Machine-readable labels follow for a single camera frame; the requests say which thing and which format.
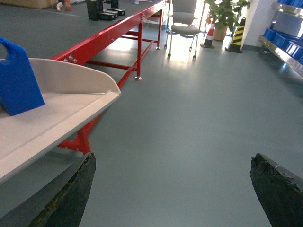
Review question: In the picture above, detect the orange can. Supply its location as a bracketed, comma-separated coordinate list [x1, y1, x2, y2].
[64, 0, 71, 11]

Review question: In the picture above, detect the steel shelf rack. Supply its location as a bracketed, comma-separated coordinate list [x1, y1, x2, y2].
[259, 0, 303, 76]

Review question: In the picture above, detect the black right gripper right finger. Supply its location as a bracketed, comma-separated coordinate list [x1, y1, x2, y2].
[250, 153, 303, 227]

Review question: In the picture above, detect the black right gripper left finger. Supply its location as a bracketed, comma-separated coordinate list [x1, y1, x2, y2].
[29, 153, 96, 227]

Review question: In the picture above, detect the red table frame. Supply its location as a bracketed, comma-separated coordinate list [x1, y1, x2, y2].
[56, 0, 167, 155]

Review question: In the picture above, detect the potted green plant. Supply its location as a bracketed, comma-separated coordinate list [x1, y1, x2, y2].
[204, 0, 250, 41]

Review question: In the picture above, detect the cardboard box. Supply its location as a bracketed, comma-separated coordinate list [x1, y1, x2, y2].
[0, 0, 58, 9]

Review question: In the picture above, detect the beige plastic dustpan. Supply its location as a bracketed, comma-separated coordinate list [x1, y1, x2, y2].
[0, 58, 121, 182]

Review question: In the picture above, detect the yellow black traffic cone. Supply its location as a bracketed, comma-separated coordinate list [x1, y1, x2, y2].
[225, 17, 246, 53]

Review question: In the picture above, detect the blue bin on rack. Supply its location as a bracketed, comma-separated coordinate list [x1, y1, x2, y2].
[263, 28, 303, 64]

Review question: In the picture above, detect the red white traffic cone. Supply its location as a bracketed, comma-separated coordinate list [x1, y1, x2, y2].
[200, 19, 215, 49]

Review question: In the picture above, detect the grey office chair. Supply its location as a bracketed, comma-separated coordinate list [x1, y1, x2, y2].
[164, 0, 200, 60]

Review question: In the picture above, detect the blue plastic part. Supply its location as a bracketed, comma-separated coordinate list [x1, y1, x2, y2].
[0, 38, 45, 116]

